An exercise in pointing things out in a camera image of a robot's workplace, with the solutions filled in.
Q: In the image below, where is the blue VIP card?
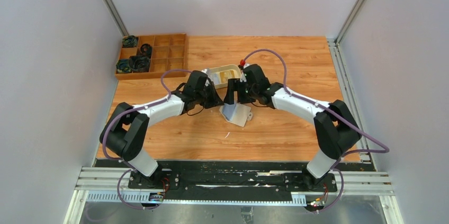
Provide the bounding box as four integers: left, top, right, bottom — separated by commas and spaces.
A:
221, 103, 236, 121

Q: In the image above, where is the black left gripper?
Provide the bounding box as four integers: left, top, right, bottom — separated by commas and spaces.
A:
195, 82, 225, 110

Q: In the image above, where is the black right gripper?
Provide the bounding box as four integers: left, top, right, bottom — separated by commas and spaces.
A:
224, 78, 258, 104

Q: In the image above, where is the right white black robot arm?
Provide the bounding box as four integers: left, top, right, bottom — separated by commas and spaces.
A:
224, 64, 362, 191

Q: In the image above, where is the beige plastic tray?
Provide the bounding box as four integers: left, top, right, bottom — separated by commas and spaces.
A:
201, 65, 241, 89

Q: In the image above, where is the aluminium rail frame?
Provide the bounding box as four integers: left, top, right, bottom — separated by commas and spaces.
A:
64, 161, 405, 223

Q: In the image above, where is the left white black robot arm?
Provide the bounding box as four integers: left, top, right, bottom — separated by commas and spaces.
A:
100, 70, 224, 189

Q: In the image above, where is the black coiled cable small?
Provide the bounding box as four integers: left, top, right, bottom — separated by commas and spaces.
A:
139, 43, 152, 57

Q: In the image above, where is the yellow card in tray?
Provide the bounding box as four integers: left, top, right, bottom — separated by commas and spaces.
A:
219, 69, 236, 83

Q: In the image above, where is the black coiled cable large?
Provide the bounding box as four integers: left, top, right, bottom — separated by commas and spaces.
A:
128, 56, 150, 73

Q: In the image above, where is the black coiled cable top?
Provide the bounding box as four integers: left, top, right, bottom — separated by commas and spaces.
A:
122, 35, 139, 49

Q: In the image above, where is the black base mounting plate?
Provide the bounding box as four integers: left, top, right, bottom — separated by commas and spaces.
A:
94, 159, 376, 202

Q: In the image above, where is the white card in tray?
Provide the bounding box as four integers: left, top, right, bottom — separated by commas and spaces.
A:
206, 69, 221, 86

